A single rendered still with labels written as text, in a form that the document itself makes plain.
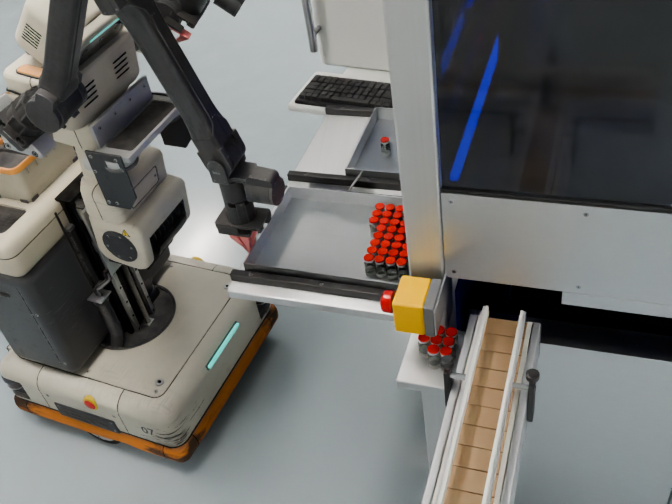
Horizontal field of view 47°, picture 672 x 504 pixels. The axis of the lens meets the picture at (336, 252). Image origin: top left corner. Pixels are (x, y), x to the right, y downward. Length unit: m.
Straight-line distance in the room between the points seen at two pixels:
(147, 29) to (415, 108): 0.48
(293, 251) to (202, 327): 0.81
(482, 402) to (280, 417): 1.27
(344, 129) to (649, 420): 0.99
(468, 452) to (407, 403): 1.22
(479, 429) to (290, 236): 0.65
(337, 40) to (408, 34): 1.30
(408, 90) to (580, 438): 0.84
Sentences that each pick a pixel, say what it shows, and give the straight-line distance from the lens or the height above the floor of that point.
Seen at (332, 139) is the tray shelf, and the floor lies 0.88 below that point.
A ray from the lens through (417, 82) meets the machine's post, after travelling 1.13.
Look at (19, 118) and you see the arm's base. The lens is 1.72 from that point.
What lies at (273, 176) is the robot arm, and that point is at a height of 1.11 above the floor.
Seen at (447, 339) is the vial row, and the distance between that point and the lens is 1.38.
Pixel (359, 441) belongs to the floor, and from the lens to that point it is 2.39.
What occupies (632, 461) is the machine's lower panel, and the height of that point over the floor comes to 0.56.
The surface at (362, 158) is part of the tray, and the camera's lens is 1.88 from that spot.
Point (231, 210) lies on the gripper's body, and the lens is 1.56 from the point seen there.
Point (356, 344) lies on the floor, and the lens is 2.62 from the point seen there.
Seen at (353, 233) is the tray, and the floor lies 0.88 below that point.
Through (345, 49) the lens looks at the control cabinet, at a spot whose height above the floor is 0.87.
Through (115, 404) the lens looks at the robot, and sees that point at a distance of 2.34.
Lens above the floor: 1.98
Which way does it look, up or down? 42 degrees down
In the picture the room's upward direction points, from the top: 10 degrees counter-clockwise
